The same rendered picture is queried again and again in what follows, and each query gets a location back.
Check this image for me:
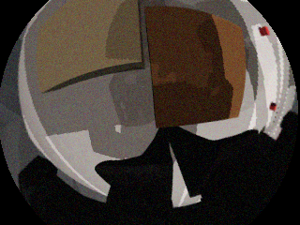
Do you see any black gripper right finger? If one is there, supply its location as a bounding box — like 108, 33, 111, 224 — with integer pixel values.
168, 127, 259, 198

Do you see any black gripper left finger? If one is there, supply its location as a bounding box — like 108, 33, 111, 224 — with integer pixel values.
95, 127, 173, 202

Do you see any small red cube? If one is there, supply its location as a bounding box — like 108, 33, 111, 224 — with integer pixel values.
269, 104, 277, 112
259, 26, 269, 37

